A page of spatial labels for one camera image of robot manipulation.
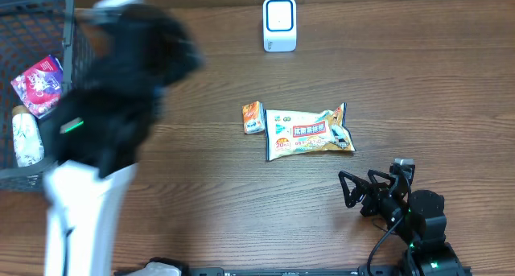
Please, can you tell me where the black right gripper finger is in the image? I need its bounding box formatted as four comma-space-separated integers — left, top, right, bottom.
367, 170, 397, 190
338, 171, 369, 208

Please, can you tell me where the gold wet wipes pack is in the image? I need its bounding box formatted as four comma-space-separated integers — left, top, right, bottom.
266, 103, 356, 161

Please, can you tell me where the small orange box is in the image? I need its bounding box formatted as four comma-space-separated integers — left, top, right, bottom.
242, 101, 266, 134

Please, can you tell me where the white floral tube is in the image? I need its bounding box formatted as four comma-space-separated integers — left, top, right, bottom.
12, 105, 44, 167

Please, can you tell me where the red purple snack packet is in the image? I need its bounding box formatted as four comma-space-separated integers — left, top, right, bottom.
10, 55, 63, 119

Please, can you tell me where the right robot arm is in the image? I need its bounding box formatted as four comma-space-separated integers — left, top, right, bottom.
338, 163, 472, 276

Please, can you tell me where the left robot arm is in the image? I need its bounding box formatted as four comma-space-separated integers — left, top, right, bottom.
41, 3, 202, 275

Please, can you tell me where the white barcode scanner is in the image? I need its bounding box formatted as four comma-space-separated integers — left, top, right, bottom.
262, 0, 297, 52

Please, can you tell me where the grey plastic mesh basket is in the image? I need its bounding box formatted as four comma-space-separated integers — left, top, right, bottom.
1, 0, 95, 192

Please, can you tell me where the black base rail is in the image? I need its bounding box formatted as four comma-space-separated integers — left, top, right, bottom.
114, 266, 474, 276

